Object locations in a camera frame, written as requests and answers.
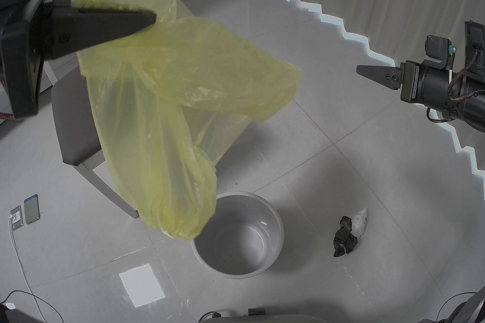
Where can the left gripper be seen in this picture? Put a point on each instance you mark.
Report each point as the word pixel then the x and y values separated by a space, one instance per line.
pixel 22 49

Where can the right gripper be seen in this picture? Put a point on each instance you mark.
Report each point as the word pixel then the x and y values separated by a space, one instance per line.
pixel 428 86

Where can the yellow plastic bag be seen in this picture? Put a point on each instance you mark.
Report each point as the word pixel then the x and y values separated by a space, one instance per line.
pixel 170 105

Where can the white wrapper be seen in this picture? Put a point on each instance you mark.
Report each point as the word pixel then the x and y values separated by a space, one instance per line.
pixel 360 221

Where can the black plastic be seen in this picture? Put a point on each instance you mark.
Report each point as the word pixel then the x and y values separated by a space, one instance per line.
pixel 344 238

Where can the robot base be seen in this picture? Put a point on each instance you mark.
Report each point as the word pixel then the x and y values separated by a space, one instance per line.
pixel 265 317

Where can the white trash bin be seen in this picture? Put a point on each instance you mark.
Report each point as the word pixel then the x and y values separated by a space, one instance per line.
pixel 242 238

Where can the grey cushioned white chair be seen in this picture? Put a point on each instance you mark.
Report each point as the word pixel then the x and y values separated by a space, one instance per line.
pixel 72 124

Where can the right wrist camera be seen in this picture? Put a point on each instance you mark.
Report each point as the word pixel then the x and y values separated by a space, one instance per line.
pixel 435 47

